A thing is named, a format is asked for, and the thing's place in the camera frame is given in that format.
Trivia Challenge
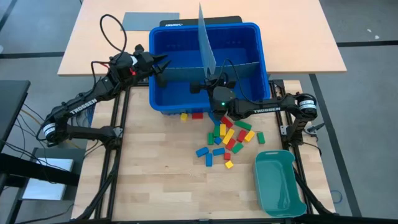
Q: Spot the large blue plastic bin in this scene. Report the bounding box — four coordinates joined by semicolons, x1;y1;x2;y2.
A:
148;22;271;115

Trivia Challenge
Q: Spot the black desk crossbar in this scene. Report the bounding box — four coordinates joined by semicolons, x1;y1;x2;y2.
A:
0;152;81;187

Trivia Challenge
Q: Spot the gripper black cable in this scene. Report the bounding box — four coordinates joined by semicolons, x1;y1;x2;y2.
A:
99;13;128;65
217;58;249;105

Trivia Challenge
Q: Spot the grey metal plate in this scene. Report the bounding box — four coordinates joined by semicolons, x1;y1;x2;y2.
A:
30;147;86;202

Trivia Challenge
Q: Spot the black side desk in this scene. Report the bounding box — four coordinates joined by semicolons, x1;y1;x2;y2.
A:
0;80;31;150

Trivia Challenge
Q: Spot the blue cable loop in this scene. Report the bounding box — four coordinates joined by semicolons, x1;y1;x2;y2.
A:
329;189;343;205

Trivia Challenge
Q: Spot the silver metal clamp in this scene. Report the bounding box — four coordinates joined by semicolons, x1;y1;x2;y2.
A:
306;123;326;135

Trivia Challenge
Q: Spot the small green plastic basket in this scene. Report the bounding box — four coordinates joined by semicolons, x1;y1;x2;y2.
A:
253;149;308;218

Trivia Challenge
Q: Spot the long green wooden block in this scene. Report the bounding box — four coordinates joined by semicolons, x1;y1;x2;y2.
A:
234;120;253;131

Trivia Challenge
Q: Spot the long yellow wooden block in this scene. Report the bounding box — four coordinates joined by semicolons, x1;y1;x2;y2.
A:
221;128;236;146

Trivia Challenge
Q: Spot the short grey slotted divider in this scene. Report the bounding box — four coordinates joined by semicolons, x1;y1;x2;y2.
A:
197;2;218;77

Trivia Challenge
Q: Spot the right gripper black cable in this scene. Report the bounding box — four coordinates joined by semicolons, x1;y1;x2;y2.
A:
217;58;249;105

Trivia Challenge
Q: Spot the grey flat panel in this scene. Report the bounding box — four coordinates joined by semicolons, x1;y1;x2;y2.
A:
121;12;180;32

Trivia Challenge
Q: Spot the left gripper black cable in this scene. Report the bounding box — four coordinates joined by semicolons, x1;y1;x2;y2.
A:
99;13;128;65

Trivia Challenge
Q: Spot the long red wooden block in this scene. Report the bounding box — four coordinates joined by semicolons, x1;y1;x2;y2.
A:
220;116;234;129

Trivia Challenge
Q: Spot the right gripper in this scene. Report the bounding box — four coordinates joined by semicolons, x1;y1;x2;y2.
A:
189;72;238;95

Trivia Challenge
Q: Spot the long grey slotted divider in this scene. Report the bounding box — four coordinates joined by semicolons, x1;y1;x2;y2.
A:
161;61;261;82

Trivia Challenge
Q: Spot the long blue wooden block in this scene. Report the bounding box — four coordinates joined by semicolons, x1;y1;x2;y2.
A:
207;112;222;126

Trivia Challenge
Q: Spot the light wood desk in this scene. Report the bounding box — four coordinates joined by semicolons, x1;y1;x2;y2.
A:
57;0;347;77

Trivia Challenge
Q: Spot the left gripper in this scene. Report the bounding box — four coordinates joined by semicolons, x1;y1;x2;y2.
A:
123;43;173;89

